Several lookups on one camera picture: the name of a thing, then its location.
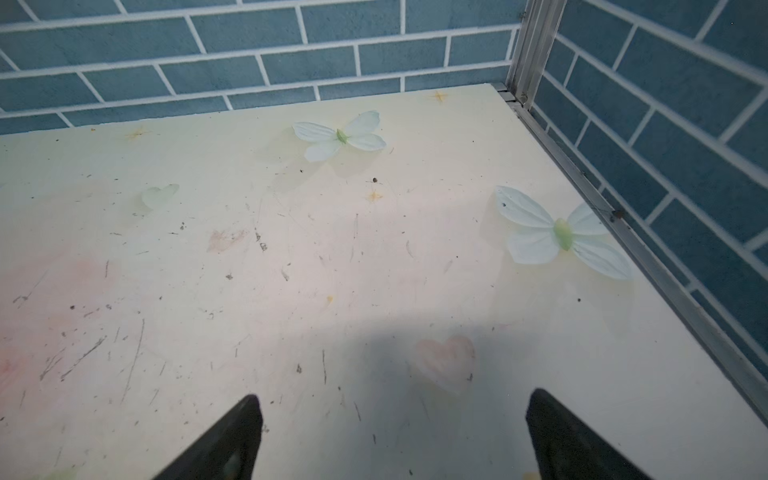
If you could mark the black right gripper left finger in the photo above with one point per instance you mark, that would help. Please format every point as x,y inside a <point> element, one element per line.
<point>227,450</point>

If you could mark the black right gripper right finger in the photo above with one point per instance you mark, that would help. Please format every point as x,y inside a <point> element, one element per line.
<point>567,448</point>

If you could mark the aluminium corner frame post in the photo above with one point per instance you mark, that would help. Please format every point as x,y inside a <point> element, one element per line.
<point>657,113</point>

